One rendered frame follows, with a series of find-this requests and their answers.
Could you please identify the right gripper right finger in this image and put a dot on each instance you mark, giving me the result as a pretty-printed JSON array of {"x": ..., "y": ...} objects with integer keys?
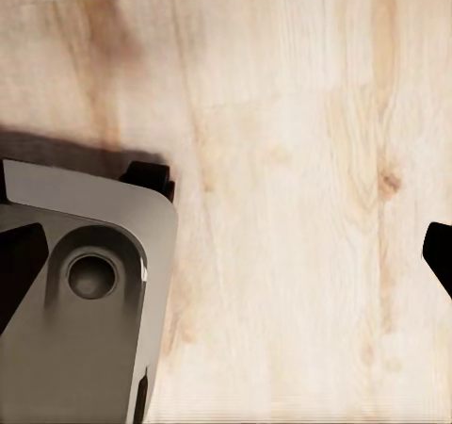
[{"x": 437, "y": 250}]

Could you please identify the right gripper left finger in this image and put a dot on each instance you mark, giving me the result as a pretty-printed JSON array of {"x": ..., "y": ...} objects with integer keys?
[{"x": 23, "y": 253}]

